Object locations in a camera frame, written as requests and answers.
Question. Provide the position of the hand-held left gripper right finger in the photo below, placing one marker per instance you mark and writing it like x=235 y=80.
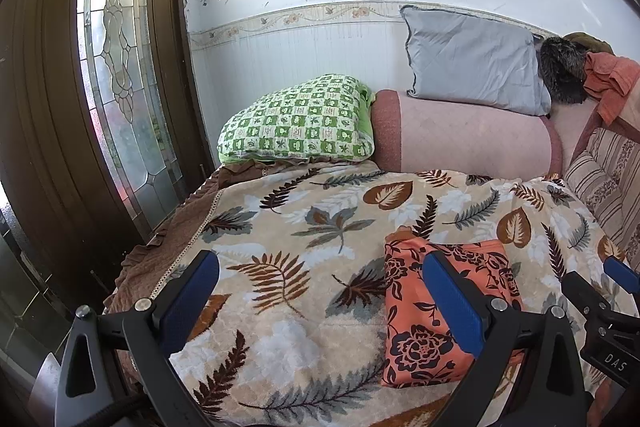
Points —
x=452 y=302

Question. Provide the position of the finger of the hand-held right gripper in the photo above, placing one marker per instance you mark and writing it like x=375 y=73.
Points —
x=622 y=274
x=585 y=292

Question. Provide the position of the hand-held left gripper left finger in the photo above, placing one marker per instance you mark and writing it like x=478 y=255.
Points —
x=192 y=302

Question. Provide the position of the orange floral garment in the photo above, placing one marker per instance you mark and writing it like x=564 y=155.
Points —
x=405 y=347

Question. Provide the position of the brown ruffled bedsheet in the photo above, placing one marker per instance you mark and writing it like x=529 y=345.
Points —
x=150 y=252

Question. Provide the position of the striped cushion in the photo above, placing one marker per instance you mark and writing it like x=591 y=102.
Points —
x=607 y=177

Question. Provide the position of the leaf-print blanket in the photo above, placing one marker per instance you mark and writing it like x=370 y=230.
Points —
x=300 y=217

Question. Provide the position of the pink cushion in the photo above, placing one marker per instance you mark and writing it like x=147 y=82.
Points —
x=570 y=127

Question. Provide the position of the pink bolster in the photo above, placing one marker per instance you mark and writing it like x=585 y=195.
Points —
x=465 y=142

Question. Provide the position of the plain orange cloth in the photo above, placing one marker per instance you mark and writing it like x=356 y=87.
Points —
x=612 y=79

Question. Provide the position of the green checkered pillow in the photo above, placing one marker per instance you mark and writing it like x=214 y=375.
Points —
x=295 y=122

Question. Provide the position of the dark furry cloth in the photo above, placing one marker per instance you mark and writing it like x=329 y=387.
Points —
x=562 y=72

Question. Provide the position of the olive cloth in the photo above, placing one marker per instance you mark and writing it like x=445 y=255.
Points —
x=590 y=43

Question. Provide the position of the grey pillow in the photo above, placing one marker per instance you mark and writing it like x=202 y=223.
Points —
x=470 y=57

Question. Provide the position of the brown wooden door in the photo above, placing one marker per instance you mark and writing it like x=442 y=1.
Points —
x=40 y=107

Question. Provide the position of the stained glass panel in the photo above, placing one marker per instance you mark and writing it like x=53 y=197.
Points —
x=117 y=57

